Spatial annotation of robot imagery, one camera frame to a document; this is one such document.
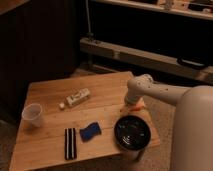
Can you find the black handle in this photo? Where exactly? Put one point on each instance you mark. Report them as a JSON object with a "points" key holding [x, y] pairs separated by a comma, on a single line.
{"points": [[190, 64]]}

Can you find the black white striped cloth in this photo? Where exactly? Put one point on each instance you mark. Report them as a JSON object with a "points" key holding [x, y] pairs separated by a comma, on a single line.
{"points": [[70, 144]]}

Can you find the blue sponge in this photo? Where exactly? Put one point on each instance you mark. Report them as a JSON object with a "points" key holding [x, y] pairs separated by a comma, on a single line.
{"points": [[90, 131]]}

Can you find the white plastic bottle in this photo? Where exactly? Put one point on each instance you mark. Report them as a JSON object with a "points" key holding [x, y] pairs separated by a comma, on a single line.
{"points": [[75, 99]]}

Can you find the black round bowl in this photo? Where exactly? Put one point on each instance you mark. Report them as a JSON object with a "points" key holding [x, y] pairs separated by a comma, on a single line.
{"points": [[132, 133]]}

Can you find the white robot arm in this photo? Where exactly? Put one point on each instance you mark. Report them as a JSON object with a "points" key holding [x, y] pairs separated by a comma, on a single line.
{"points": [[192, 136]]}

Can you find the wooden shelf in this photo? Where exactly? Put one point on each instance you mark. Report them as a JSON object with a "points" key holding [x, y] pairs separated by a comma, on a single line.
{"points": [[166, 8]]}

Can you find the long grey bench beam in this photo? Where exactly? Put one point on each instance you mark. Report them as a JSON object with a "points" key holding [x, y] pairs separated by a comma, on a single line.
{"points": [[145, 59]]}

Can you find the wooden table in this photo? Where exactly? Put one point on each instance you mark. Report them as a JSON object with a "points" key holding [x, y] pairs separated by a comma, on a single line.
{"points": [[43, 147]]}

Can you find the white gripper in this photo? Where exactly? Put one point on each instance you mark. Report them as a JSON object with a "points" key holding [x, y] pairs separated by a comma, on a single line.
{"points": [[131, 100]]}

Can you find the metal pole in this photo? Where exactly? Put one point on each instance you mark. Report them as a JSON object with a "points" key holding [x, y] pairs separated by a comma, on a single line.
{"points": [[90, 34]]}

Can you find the orange pepper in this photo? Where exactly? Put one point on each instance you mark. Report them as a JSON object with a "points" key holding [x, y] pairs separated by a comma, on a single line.
{"points": [[127, 108]]}

